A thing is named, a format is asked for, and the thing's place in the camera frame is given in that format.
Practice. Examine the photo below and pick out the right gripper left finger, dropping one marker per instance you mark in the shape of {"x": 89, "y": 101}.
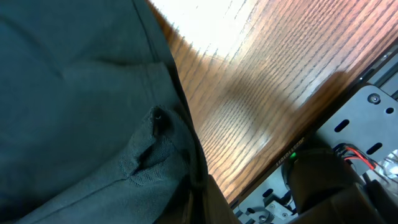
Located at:
{"x": 179, "y": 208}

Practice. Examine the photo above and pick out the grey metal mounting plate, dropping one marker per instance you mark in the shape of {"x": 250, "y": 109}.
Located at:
{"x": 362, "y": 132}

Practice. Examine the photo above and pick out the black t-shirt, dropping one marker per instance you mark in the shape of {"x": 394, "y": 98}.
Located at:
{"x": 95, "y": 126}

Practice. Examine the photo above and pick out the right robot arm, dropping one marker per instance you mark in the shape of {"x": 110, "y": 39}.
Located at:
{"x": 324, "y": 188}

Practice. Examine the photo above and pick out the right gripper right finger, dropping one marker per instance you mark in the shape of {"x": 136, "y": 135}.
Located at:
{"x": 216, "y": 210}

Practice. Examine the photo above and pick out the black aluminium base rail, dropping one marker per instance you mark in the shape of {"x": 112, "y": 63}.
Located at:
{"x": 383, "y": 73}

